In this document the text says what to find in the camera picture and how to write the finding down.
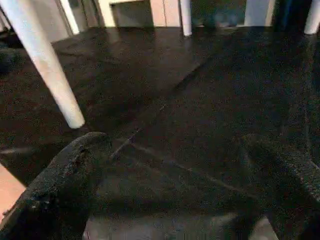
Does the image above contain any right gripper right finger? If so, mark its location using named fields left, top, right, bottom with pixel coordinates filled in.
left=241, top=133, right=320, bottom=240

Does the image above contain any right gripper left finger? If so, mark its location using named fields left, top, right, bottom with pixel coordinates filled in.
left=0, top=131, right=113, bottom=240

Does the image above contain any white plastic table leg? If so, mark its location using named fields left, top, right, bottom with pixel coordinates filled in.
left=178, top=0, right=193, bottom=38
left=303, top=0, right=320, bottom=35
left=0, top=0, right=86, bottom=130

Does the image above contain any black work mat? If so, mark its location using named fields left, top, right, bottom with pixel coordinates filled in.
left=0, top=24, right=320, bottom=240

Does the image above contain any dark cabinet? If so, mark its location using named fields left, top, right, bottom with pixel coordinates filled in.
left=273, top=0, right=313, bottom=32

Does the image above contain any white glass-door cabinet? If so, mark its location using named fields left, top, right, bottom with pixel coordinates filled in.
left=58, top=0, right=276, bottom=29

